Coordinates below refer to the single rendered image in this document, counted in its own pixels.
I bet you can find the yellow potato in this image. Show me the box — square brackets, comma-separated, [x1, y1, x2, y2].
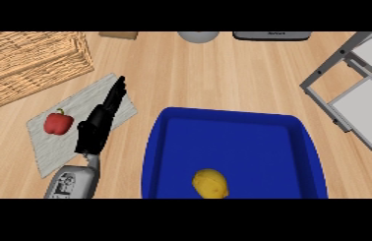
[190, 168, 232, 200]

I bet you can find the grey tiered shelf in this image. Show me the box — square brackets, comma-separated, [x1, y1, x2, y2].
[298, 31, 372, 151]

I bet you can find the dark grey appliance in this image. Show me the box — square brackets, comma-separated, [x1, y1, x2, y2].
[232, 31, 314, 42]

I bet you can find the grey round bowl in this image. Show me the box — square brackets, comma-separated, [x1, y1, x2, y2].
[176, 31, 221, 44]

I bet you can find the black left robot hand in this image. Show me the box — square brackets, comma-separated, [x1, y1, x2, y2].
[72, 75, 128, 155]

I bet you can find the red bell pepper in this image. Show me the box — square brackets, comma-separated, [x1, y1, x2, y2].
[43, 108, 75, 136]

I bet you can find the brown wooden block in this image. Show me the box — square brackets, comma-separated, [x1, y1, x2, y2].
[99, 31, 140, 40]

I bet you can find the pale grey placemat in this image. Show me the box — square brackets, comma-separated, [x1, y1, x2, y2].
[25, 73, 140, 179]

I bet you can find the wicker basket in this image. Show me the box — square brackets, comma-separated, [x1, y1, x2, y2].
[0, 31, 96, 107]

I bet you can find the blue plastic tray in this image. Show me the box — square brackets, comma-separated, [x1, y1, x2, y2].
[139, 106, 329, 200]

